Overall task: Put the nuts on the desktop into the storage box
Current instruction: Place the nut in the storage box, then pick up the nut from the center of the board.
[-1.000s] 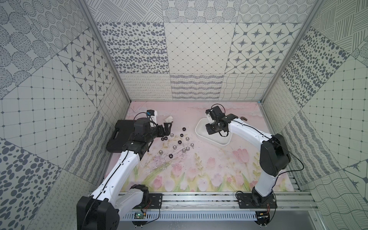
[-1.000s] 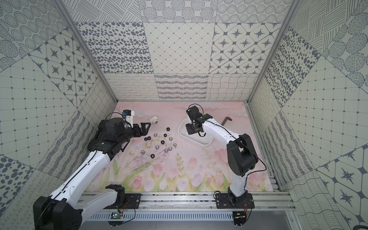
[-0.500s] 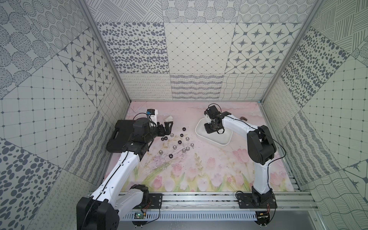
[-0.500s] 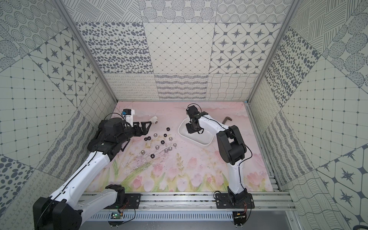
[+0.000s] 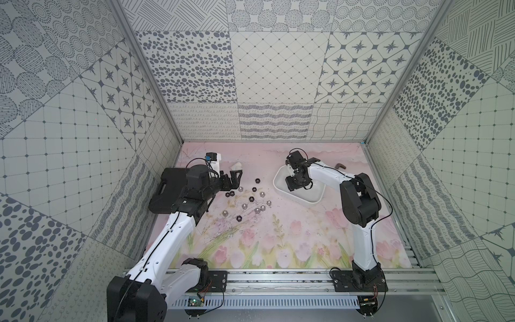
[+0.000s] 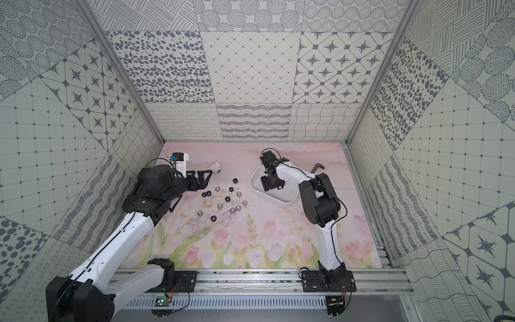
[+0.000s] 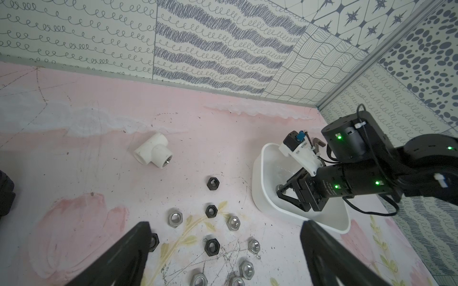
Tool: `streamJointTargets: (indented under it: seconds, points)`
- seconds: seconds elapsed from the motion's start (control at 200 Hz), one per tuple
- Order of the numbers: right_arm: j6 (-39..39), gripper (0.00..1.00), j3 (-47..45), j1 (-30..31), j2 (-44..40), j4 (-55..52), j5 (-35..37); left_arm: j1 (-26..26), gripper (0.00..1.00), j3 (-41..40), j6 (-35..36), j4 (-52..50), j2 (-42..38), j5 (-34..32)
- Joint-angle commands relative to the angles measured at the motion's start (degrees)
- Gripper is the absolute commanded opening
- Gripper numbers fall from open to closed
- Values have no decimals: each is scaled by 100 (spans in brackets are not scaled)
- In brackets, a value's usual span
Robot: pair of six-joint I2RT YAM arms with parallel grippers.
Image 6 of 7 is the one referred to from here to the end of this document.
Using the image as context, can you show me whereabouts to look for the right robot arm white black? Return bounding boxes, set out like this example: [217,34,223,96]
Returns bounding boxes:
[260,148,347,288]

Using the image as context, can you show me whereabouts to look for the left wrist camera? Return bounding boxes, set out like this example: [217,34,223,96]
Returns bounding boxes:
[170,152,189,177]

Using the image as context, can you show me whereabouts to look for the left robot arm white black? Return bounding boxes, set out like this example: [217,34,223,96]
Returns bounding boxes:
[46,160,213,321]

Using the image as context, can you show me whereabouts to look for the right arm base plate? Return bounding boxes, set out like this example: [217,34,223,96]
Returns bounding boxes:
[299,268,357,293]

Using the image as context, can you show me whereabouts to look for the white storage box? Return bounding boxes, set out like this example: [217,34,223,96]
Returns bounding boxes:
[249,163,315,208]

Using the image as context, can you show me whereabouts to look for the white pipe tee fitting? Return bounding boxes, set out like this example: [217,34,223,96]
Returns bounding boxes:
[209,162,221,174]

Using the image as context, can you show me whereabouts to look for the white slotted cable duct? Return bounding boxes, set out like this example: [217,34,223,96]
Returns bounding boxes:
[124,295,326,310]

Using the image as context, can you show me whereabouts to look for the aluminium mounting rail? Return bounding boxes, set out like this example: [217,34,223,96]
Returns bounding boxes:
[190,268,414,295]

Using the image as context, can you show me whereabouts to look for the dark hex allen key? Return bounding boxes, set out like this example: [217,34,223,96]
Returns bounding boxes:
[311,163,325,174]

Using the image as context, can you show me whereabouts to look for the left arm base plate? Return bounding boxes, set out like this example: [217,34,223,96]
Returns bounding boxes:
[147,270,198,293]

